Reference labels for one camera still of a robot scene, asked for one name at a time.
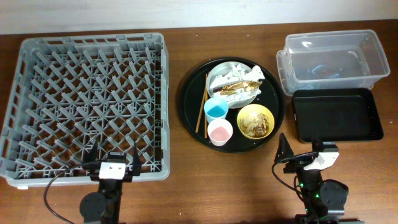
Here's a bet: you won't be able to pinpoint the brown food scraps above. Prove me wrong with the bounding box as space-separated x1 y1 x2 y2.
240 113 269 138

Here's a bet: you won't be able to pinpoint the light blue cup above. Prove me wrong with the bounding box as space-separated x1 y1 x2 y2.
204 97 229 123

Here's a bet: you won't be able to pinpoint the pink cup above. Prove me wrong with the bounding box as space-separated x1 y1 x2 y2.
207 118 233 146

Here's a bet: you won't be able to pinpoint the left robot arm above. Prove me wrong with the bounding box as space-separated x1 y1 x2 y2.
80 142 142 223

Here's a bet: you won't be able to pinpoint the round black tray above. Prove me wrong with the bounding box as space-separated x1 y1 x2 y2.
178 57 285 153

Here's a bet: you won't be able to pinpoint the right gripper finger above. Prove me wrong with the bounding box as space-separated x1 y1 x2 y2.
274 133 294 163
312 134 323 152

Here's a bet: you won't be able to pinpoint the left wooden chopstick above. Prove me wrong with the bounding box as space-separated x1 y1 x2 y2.
195 73 208 133

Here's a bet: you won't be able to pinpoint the clear plastic bin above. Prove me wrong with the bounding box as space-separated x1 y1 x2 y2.
276 29 391 96

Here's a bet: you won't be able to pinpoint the gold foil wrapper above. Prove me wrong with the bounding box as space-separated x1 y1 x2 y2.
220 81 262 95

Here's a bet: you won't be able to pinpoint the yellow bowl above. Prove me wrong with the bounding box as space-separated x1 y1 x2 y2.
236 104 275 140

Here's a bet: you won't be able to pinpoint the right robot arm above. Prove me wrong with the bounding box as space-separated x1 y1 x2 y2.
271 133 349 223

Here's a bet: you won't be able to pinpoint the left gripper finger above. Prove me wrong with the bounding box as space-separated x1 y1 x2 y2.
83 141 98 164
132 144 142 176

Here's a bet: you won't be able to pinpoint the white napkin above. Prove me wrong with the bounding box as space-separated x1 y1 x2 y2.
210 63 266 105

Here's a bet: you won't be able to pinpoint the grey dishwasher rack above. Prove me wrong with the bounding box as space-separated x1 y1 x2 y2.
1 33 170 189

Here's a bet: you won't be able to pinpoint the black rectangular tray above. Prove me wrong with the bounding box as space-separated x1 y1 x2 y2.
292 88 384 142

